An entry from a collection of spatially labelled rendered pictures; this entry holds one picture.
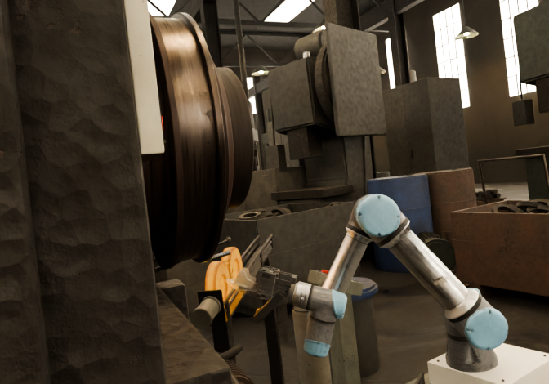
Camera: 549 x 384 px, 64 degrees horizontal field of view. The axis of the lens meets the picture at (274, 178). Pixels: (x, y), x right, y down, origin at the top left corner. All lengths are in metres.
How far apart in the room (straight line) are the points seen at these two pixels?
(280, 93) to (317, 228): 1.85
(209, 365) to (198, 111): 0.37
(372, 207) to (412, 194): 2.98
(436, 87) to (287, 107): 2.03
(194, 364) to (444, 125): 5.51
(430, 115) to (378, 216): 4.46
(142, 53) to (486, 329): 1.18
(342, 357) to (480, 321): 0.68
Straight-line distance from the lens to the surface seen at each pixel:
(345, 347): 1.86
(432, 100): 5.72
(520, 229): 3.19
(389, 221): 1.26
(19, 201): 0.34
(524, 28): 6.16
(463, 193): 4.60
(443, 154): 5.75
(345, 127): 4.30
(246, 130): 0.76
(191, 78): 0.67
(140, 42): 0.40
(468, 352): 1.54
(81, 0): 0.40
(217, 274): 1.35
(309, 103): 4.45
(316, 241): 3.36
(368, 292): 2.25
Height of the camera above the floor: 1.03
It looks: level
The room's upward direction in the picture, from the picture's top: 6 degrees counter-clockwise
